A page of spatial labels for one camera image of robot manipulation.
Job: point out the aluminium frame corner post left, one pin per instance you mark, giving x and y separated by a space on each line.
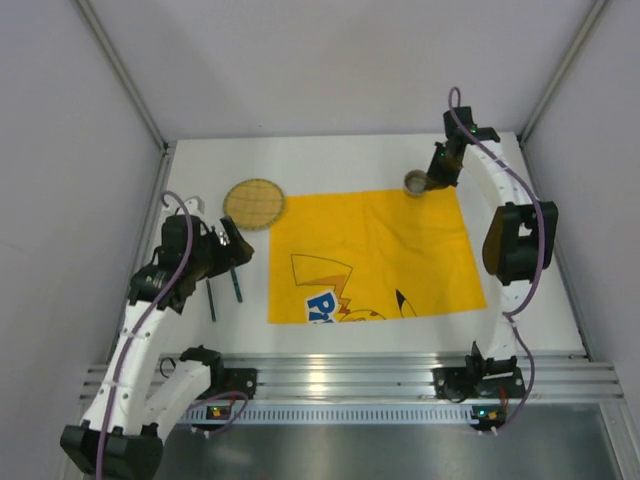
91 18

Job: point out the aluminium frame corner post right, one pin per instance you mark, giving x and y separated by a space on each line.
579 40

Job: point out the speckled ceramic cup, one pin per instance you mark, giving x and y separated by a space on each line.
415 183

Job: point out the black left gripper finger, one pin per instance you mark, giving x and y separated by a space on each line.
220 236
247 250

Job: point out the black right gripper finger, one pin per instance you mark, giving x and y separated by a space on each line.
433 177
448 178

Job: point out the white slotted cable duct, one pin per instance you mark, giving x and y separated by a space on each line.
342 414

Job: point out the green handled spoon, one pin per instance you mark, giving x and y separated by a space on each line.
235 285

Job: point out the yellow printed cloth placemat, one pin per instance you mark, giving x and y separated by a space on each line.
371 256

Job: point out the round woven yellow plate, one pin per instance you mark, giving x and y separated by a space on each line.
254 204

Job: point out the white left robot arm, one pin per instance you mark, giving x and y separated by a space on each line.
157 375

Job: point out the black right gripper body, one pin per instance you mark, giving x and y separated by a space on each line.
439 175

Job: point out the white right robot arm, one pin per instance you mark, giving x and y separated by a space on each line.
519 242

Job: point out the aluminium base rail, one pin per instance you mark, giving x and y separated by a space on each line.
409 377

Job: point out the green handled fork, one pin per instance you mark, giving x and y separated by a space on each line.
211 302

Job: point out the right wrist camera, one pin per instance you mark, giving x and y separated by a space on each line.
458 119

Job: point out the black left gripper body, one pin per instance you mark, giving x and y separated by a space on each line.
232 242

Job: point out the aluminium frame corner post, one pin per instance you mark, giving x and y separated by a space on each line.
91 18
579 40

